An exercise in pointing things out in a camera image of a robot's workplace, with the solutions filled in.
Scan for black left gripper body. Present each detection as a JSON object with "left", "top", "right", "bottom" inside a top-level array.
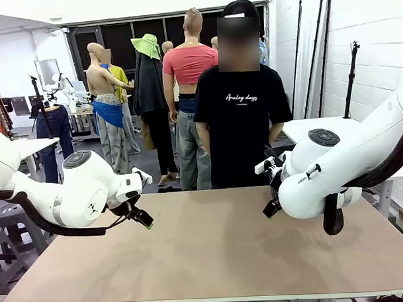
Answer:
[{"left": 107, "top": 195, "right": 142, "bottom": 221}]

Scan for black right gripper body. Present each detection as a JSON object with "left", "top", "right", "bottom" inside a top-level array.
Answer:
[{"left": 269, "top": 170, "right": 285, "bottom": 203}]

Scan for person's left forearm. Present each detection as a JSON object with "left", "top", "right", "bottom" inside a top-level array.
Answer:
[{"left": 268, "top": 121, "right": 285, "bottom": 144}]

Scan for person's right forearm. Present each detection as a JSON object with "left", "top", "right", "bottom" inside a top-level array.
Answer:
[{"left": 195, "top": 121, "right": 212, "bottom": 152}]

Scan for grey baggy pants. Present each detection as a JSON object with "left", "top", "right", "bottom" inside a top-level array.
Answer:
[{"left": 95, "top": 93, "right": 130, "bottom": 175}]

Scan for person in black t-shirt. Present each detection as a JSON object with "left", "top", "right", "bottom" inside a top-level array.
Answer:
[{"left": 189, "top": 0, "right": 295, "bottom": 191}]

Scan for black trousers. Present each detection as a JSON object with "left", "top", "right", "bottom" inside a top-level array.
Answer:
[{"left": 143, "top": 108, "right": 179, "bottom": 177}]

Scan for light grey trousers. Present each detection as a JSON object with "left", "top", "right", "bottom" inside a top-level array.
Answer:
[{"left": 122, "top": 101, "right": 142, "bottom": 155}]

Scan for pale grey wide jeans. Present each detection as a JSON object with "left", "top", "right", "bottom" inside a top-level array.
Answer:
[{"left": 175, "top": 109, "right": 213, "bottom": 191}]

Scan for blue cloth wrap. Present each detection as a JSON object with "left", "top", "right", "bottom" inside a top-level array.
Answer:
[{"left": 93, "top": 100, "right": 124, "bottom": 130}]

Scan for dark blue jeans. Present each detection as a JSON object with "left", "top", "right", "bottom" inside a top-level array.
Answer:
[{"left": 35, "top": 104, "right": 76, "bottom": 185}]

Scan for cluttered work table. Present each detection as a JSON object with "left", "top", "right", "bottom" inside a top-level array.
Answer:
[{"left": 67, "top": 104, "right": 101, "bottom": 140}]

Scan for white backdrop cloth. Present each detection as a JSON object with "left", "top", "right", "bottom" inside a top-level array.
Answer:
[{"left": 291, "top": 0, "right": 334, "bottom": 121}]

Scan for dark blue denim shorts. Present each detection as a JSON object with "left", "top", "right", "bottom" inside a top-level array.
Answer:
[{"left": 178, "top": 93, "right": 198, "bottom": 115}]

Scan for black coat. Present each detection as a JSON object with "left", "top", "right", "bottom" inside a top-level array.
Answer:
[{"left": 130, "top": 49, "right": 170, "bottom": 117}]

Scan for black light stand pole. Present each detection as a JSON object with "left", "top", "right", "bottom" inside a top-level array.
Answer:
[
  {"left": 288, "top": 0, "right": 317, "bottom": 117},
  {"left": 300, "top": 0, "right": 330, "bottom": 119},
  {"left": 314, "top": 0, "right": 337, "bottom": 118}
]

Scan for yellow short sleeve shirt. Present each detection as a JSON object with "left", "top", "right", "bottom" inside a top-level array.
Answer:
[{"left": 109, "top": 64, "right": 130, "bottom": 105}]

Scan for small white background robot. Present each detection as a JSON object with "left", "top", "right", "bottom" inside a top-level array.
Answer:
[{"left": 51, "top": 72, "right": 77, "bottom": 114}]

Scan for dark grey panel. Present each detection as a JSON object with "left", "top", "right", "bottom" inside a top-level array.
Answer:
[{"left": 10, "top": 95, "right": 30, "bottom": 117}]

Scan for pink crop top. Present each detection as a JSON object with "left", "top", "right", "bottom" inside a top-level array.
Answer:
[{"left": 161, "top": 43, "right": 220, "bottom": 86}]

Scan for grey computer monitor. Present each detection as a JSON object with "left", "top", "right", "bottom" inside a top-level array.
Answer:
[{"left": 34, "top": 58, "right": 62, "bottom": 93}]

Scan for green bucket hat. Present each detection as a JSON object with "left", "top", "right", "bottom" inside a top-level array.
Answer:
[{"left": 130, "top": 32, "right": 162, "bottom": 62}]

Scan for tall bald tan mannequin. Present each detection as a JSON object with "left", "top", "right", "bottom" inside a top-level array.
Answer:
[{"left": 159, "top": 7, "right": 221, "bottom": 124}]

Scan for black baseball cap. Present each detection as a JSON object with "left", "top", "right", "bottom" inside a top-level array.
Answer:
[{"left": 221, "top": 0, "right": 261, "bottom": 28}]

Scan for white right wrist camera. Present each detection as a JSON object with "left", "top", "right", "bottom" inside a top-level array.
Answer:
[{"left": 254, "top": 156, "right": 277, "bottom": 175}]

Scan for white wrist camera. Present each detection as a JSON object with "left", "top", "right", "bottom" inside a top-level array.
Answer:
[
  {"left": 254, "top": 156, "right": 277, "bottom": 175},
  {"left": 131, "top": 166, "right": 154, "bottom": 186}
]

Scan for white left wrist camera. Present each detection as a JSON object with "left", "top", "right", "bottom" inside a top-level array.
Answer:
[{"left": 131, "top": 166, "right": 154, "bottom": 186}]

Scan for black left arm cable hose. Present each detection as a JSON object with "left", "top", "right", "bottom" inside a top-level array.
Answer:
[{"left": 0, "top": 186, "right": 133, "bottom": 240}]

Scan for black camera tripod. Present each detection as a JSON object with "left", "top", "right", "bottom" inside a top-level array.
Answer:
[
  {"left": 28, "top": 74, "right": 56, "bottom": 141},
  {"left": 340, "top": 41, "right": 363, "bottom": 120}
]

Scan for dark framed window wall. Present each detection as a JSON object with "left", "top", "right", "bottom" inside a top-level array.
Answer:
[{"left": 65, "top": 1, "right": 272, "bottom": 100}]

